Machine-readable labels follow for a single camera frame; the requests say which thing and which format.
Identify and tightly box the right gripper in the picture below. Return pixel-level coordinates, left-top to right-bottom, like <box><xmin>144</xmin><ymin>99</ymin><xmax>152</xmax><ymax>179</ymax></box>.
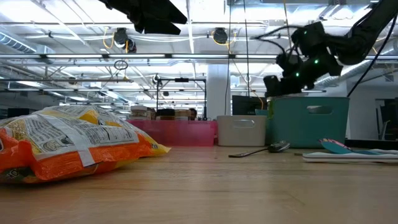
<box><xmin>264</xmin><ymin>52</ymin><xmax>312</xmax><ymax>98</ymax></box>

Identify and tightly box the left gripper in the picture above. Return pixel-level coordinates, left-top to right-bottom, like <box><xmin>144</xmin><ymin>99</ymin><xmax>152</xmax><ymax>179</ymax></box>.
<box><xmin>99</xmin><ymin>0</ymin><xmax>188</xmax><ymax>36</ymax></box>

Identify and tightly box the dark metal spoon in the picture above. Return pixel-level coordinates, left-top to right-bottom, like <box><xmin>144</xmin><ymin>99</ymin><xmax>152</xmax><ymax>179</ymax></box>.
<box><xmin>228</xmin><ymin>140</ymin><xmax>292</xmax><ymax>159</ymax></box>

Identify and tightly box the black-lid orange spice jar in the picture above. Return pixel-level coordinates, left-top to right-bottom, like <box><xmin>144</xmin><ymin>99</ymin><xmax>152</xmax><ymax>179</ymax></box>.
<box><xmin>156</xmin><ymin>108</ymin><xmax>176</xmax><ymax>121</ymax></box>

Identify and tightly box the white-lid spice jar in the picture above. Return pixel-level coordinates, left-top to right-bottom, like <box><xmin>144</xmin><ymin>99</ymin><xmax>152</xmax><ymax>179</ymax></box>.
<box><xmin>130</xmin><ymin>105</ymin><xmax>149</xmax><ymax>121</ymax></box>

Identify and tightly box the silver iridescent fork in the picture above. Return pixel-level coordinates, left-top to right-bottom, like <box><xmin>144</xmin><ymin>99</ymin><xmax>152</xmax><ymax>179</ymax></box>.
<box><xmin>369</xmin><ymin>149</ymin><xmax>398</xmax><ymax>156</ymax></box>

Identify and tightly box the orange ramen packet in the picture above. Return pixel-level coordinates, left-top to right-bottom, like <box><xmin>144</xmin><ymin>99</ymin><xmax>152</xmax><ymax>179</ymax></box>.
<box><xmin>0</xmin><ymin>113</ymin><xmax>156</xmax><ymax>185</ymax></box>

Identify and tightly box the long ceiling light strip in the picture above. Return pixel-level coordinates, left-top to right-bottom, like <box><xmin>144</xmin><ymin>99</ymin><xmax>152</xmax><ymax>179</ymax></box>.
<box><xmin>0</xmin><ymin>53</ymin><xmax>398</xmax><ymax>60</ymax></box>

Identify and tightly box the teal plastic bin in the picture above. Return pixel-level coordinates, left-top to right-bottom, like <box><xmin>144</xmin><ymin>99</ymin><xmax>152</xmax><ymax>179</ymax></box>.
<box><xmin>254</xmin><ymin>96</ymin><xmax>350</xmax><ymax>149</ymax></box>

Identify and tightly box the small grey plastic bin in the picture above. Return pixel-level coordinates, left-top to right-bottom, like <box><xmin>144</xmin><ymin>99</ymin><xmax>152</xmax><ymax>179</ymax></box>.
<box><xmin>216</xmin><ymin>115</ymin><xmax>267</xmax><ymax>147</ymax></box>

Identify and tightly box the white pillar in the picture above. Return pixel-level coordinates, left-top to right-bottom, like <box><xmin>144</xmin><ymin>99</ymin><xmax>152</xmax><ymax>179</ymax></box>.
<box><xmin>206</xmin><ymin>63</ymin><xmax>233</xmax><ymax>121</ymax></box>

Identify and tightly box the black office chair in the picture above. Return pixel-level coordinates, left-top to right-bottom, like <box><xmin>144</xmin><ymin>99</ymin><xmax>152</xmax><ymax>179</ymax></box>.
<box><xmin>374</xmin><ymin>98</ymin><xmax>398</xmax><ymax>141</ymax></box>

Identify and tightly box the pink plastic tray bin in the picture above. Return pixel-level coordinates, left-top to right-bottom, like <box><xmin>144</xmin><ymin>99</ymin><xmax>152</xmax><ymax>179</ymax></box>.
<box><xmin>126</xmin><ymin>119</ymin><xmax>218</xmax><ymax>147</ymax></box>

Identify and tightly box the small black monitor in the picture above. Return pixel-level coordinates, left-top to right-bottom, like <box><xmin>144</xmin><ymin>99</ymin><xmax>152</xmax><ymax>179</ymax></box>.
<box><xmin>6</xmin><ymin>107</ymin><xmax>31</xmax><ymax>119</ymax></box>

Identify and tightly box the black ceiling cord reel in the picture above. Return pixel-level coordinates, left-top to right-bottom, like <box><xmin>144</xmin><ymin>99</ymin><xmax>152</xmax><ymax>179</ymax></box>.
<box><xmin>112</xmin><ymin>27</ymin><xmax>137</xmax><ymax>54</ymax></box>
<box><xmin>212</xmin><ymin>27</ymin><xmax>229</xmax><ymax>45</ymax></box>

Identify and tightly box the silver ventilation duct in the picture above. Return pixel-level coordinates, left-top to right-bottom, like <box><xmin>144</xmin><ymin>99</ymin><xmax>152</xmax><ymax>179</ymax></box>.
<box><xmin>312</xmin><ymin>46</ymin><xmax>398</xmax><ymax>91</ymax></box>

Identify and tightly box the black metal stand frame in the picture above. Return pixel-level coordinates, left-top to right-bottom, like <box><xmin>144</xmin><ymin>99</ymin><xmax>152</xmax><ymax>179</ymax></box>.
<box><xmin>156</xmin><ymin>77</ymin><xmax>208</xmax><ymax>121</ymax></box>

